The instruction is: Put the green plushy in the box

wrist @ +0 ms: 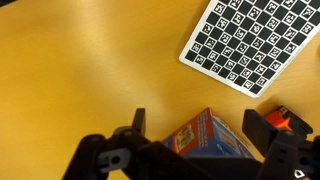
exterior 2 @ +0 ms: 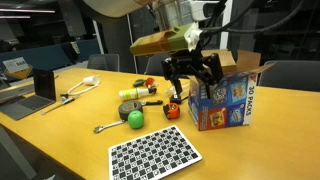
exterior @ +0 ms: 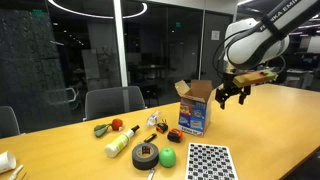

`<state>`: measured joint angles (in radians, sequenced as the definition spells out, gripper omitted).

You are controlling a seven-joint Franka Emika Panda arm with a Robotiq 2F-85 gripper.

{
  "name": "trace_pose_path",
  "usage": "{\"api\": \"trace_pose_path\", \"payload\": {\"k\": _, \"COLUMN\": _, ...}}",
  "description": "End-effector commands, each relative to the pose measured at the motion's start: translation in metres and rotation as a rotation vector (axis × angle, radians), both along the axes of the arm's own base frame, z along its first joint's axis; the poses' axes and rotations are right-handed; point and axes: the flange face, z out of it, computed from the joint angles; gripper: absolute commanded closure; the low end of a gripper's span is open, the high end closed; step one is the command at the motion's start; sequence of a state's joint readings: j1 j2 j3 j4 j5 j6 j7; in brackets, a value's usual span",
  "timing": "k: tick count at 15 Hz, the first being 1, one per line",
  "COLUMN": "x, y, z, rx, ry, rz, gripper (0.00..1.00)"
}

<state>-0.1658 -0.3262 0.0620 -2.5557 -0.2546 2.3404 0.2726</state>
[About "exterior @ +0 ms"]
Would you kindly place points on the white paper cup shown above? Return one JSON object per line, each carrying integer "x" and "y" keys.
{"x": 6, "y": 162}

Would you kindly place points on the grey office chair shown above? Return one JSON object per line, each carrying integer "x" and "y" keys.
{"x": 8, "y": 121}
{"x": 113, "y": 103}

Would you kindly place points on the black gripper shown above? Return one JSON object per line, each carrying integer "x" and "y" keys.
{"x": 230, "y": 88}

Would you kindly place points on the open cardboard snack box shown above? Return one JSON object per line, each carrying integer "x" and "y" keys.
{"x": 193, "y": 116}

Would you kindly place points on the white window pillar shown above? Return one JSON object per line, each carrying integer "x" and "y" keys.
{"x": 120, "y": 43}

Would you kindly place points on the black white calibration board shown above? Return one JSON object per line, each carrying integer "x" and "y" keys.
{"x": 210, "y": 163}

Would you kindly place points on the small orange black tape measure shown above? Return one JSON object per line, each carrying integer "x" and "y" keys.
{"x": 161, "y": 128}

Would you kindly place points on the black duct tape roll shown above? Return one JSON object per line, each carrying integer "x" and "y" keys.
{"x": 140, "y": 163}

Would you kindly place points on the white paper door notice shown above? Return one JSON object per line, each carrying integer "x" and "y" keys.
{"x": 215, "y": 35}

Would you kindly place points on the black yellow marker pen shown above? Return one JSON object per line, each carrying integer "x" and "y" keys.
{"x": 150, "y": 137}

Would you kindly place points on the tan wrist camera block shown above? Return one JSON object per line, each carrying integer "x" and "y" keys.
{"x": 253, "y": 78}

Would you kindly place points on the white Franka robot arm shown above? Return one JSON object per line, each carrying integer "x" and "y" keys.
{"x": 256, "y": 46}

